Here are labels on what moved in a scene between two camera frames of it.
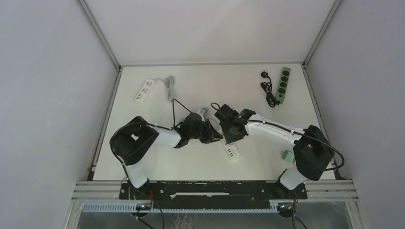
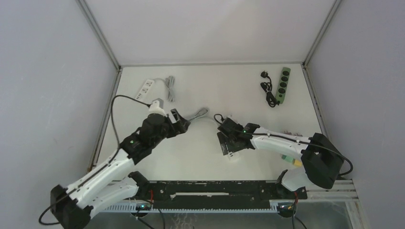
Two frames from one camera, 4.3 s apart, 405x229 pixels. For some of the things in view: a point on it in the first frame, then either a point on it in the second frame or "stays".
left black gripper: [209, 137] to [180, 127]
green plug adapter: [287, 155] stays
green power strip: [282, 85] stays
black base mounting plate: [208, 194] stays
